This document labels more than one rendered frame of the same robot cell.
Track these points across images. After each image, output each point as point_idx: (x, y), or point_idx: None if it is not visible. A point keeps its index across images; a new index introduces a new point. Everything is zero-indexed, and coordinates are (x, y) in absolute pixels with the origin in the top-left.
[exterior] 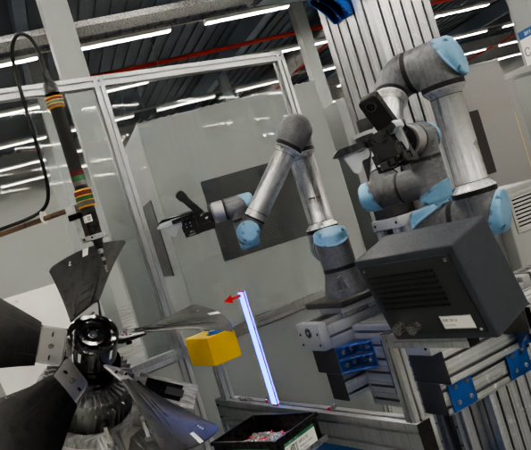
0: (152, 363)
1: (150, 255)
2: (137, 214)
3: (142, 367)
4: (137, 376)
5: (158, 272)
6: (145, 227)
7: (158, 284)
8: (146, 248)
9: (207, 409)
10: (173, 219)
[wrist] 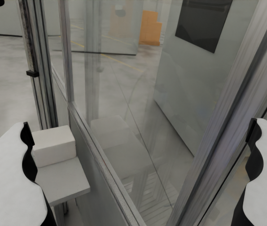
0: (129, 224)
1: (204, 158)
2: None
3: (123, 212)
4: (118, 209)
5: (194, 197)
6: (256, 87)
7: (181, 206)
8: (209, 138)
9: None
10: (14, 203)
